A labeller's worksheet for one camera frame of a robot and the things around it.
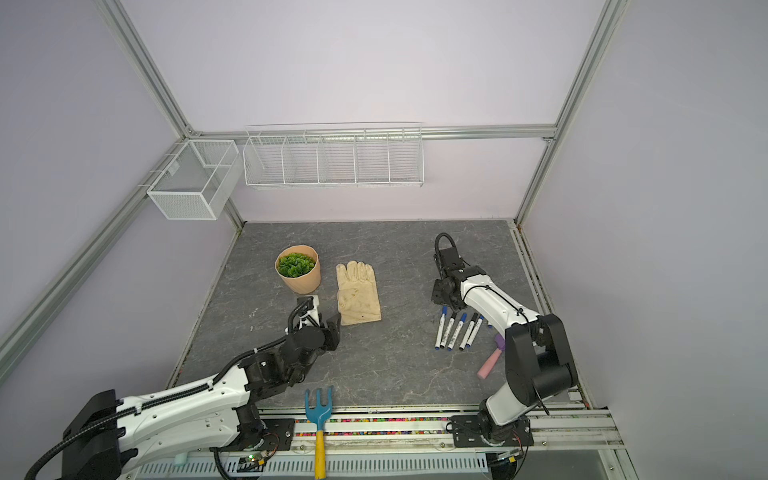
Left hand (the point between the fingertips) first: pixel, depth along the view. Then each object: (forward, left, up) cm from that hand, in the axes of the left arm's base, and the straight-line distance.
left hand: (333, 319), depth 79 cm
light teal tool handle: (-28, +35, -10) cm, 46 cm away
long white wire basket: (+52, -1, +16) cm, 54 cm away
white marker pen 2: (+1, -33, -13) cm, 36 cm away
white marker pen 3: (0, -36, -14) cm, 38 cm away
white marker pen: (+2, -31, -13) cm, 33 cm away
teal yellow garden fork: (-20, +4, -12) cm, 24 cm away
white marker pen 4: (0, -39, -14) cm, 41 cm away
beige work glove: (+15, -5, -14) cm, 21 cm away
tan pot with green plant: (+20, +13, -3) cm, 24 cm away
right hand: (+8, -33, -7) cm, 34 cm away
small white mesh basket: (+48, +47, +11) cm, 68 cm away
